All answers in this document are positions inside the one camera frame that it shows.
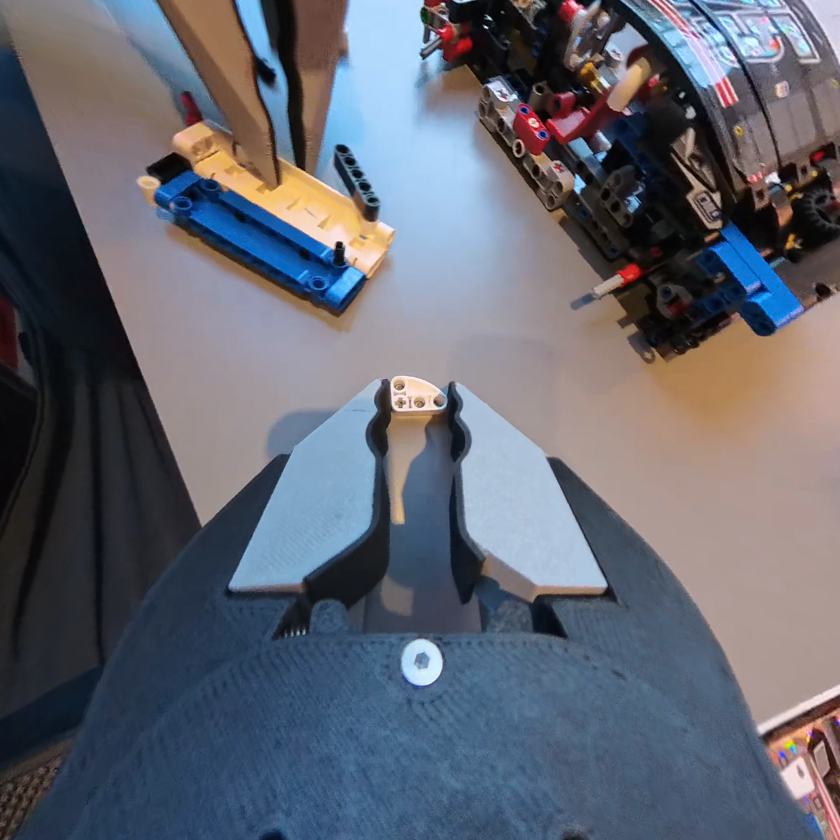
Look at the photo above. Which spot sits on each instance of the white and blue brick subassembly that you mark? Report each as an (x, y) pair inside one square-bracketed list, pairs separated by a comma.
[(262, 223)]

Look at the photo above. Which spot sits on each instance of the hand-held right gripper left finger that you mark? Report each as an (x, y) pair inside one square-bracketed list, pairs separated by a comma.
[(315, 512)]

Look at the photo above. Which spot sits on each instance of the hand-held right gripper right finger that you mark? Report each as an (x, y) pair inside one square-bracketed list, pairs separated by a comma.
[(531, 518)]

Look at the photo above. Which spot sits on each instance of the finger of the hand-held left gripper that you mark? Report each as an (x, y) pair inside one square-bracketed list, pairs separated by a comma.
[(216, 65), (321, 65)]

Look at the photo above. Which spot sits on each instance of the person's legs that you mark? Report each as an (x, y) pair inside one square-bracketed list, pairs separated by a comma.
[(79, 525)]

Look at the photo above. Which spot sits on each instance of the small white curved brick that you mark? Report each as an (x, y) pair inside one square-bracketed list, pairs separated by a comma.
[(417, 394)]

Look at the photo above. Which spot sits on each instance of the mesh chair seat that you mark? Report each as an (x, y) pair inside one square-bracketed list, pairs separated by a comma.
[(26, 800)]

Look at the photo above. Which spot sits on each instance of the toy brick car model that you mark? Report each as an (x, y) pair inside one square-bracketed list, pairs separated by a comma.
[(689, 98)]

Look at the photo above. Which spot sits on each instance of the grey desk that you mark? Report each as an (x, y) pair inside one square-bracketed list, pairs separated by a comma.
[(525, 295)]

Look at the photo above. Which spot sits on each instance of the glossy sticker sheet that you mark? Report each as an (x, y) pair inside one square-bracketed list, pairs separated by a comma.
[(807, 774)]

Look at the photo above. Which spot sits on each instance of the black holed beam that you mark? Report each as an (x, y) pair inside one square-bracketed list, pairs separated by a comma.
[(358, 184)]

